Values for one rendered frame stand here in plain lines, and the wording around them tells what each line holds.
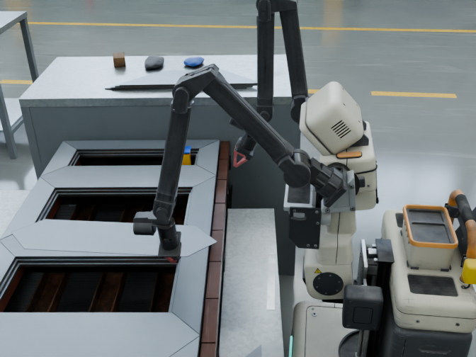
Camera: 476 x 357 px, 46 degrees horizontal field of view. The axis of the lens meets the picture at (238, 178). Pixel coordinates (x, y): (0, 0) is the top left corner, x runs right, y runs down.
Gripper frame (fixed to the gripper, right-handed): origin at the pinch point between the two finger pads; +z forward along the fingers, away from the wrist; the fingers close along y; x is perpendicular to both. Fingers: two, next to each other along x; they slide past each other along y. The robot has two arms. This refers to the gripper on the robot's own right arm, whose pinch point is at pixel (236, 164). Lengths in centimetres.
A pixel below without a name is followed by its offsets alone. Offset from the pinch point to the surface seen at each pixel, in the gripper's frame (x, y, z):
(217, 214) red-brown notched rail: 2.2, 9.4, 17.9
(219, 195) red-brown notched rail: 0.8, -4.1, 18.4
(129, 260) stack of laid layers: -20, 41, 28
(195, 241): -2.5, 30.2, 17.5
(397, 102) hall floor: 136, -310, 41
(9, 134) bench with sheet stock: -142, -168, 157
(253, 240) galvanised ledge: 20.2, 4.3, 25.2
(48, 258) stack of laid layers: -45, 44, 40
